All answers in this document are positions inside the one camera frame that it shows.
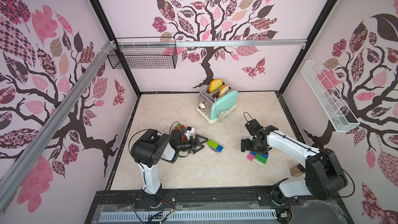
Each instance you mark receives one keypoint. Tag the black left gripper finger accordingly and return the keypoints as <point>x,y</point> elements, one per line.
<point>198,148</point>
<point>201,139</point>

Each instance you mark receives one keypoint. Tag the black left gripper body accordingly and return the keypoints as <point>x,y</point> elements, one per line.
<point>188,145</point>

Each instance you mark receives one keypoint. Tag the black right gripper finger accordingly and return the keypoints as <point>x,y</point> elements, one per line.
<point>246,145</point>
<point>260,148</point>

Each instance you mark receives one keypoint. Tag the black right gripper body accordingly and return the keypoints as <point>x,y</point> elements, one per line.
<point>251,141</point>

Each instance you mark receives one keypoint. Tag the red long lego brick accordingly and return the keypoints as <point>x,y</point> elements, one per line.
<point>184,130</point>

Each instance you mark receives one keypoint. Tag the blue long lego brick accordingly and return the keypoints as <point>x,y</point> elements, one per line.
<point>264,155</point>

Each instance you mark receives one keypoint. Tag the lime lego brick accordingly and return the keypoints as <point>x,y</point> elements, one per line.
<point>212,144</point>

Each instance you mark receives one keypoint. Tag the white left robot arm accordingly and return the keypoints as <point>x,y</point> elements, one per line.
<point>154,146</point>

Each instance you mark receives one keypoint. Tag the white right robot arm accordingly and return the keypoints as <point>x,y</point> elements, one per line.
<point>324,177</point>

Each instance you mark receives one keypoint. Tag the pink lego brick lower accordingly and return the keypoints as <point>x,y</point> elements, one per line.
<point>251,156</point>

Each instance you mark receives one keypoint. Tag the mint and cream toaster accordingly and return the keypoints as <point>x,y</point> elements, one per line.
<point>215,109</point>

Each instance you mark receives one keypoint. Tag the toast slice right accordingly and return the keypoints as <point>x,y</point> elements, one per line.
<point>223,90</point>

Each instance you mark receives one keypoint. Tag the toast slice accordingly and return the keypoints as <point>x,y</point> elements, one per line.
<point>215,84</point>
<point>223,90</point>

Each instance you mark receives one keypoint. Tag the toast slice left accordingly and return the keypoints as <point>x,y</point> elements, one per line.
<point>215,84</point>

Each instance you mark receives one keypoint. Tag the white slotted cable duct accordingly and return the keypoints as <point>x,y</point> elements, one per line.
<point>186,216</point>

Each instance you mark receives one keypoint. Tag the white wire shelf basket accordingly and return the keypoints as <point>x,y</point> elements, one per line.
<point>323,83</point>

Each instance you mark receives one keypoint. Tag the black wire basket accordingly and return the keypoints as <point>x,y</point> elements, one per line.
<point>144,53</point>

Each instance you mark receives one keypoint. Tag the aluminium rail back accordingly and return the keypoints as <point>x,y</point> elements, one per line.
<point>219,43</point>

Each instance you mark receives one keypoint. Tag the aluminium rail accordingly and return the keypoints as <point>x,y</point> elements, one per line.
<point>219,43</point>
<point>23,165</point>

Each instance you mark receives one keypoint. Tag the aluminium rail left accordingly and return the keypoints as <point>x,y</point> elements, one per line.
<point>23,165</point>

